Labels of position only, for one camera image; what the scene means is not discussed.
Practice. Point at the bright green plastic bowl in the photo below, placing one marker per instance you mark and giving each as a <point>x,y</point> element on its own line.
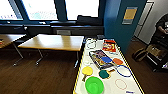
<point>94,85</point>

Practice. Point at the yellow gaming table white top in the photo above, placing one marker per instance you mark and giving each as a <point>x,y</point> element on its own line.
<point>81,83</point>

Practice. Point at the clear glass bowl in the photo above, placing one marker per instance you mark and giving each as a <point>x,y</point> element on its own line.
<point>87,44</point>

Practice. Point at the small grey box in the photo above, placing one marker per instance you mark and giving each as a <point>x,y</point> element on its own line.
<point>100,37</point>

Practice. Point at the yellow round paddle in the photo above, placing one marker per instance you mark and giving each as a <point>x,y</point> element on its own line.
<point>87,70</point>

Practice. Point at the red game box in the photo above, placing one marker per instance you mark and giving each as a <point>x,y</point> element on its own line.
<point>109,46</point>

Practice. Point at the blue plastic bowl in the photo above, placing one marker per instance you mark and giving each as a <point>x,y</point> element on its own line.
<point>106,60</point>

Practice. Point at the grey chair back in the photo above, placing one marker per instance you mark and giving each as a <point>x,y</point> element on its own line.
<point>63,32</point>

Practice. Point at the dark sofa cushion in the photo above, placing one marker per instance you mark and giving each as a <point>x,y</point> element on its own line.
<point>89,20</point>

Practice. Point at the wooden work table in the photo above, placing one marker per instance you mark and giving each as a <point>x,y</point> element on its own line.
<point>53,41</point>
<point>11,38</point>

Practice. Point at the dark green round paddle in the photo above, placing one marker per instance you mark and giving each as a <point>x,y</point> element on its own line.
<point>104,74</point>

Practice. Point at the orange plastic bowl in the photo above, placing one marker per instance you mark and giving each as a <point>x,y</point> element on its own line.
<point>118,61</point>

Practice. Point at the bright window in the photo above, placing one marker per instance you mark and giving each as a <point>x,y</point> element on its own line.
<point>81,8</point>
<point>6,8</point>
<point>40,9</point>

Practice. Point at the white bowl blue rim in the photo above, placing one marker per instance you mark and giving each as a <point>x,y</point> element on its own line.
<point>117,71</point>

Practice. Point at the brown black backpack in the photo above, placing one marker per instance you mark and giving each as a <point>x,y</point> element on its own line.
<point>140,54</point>

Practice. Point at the person in dark shirt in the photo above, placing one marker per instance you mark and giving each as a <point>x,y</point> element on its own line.
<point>162,25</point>

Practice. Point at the yellow wall sign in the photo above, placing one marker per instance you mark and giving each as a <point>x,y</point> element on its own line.
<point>129,15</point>

